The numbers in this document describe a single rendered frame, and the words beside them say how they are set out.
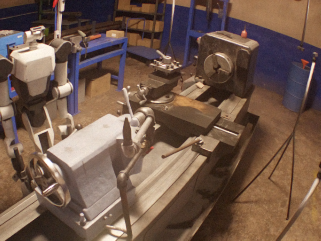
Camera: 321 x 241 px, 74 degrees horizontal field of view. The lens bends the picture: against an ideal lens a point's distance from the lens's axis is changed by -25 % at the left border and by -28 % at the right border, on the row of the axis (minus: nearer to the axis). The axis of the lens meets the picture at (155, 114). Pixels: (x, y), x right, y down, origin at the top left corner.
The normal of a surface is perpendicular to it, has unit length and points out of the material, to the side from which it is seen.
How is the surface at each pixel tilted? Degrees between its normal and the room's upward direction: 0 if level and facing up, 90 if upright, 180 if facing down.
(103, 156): 82
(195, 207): 0
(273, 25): 90
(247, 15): 90
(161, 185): 0
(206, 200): 0
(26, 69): 90
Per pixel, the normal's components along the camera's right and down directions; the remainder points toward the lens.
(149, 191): 0.11, -0.88
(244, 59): -0.51, 0.35
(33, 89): 0.76, 0.37
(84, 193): 0.84, 0.00
